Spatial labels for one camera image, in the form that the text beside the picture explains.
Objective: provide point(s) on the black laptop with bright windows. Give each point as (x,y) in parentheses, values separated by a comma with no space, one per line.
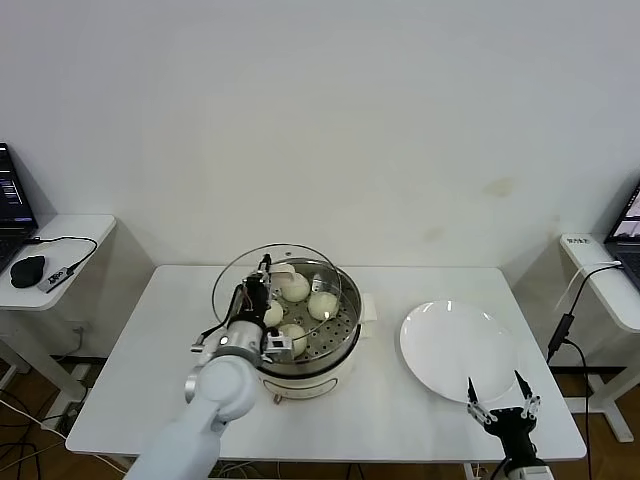
(625,250)

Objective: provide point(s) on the white steamed baozi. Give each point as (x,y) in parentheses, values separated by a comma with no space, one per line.
(276,315)
(298,339)
(322,306)
(298,291)

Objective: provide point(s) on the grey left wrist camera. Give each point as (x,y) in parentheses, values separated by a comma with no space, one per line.
(280,342)

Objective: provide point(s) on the black computer mouse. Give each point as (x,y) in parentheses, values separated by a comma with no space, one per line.
(27,271)

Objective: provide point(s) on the grey usb hub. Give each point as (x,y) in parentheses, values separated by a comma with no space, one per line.
(54,280)

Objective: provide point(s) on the white side desk with label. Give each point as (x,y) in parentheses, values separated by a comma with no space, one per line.
(615,305)

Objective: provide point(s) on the white side desk with mouse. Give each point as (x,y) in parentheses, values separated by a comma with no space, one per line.
(85,225)

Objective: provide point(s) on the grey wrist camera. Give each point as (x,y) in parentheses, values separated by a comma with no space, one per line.
(280,342)
(537,473)

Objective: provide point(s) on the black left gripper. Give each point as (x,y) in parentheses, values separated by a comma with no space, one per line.
(252,302)

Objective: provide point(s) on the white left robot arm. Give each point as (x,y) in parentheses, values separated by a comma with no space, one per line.
(225,390)

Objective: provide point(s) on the stainless steel steamer basket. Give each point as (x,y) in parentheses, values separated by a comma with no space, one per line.
(345,310)

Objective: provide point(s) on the black laptop with dark screen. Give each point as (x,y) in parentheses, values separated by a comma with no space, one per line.
(10,190)

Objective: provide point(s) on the white wall socket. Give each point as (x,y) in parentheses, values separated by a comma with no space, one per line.
(82,328)

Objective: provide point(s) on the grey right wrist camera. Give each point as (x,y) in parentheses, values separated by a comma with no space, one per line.
(537,473)

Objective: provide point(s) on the round glass pot lid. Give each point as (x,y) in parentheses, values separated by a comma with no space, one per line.
(284,272)

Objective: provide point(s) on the white round plate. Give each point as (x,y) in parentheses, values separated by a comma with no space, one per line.
(450,350)

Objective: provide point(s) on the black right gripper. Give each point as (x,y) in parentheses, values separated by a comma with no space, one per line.
(512,422)

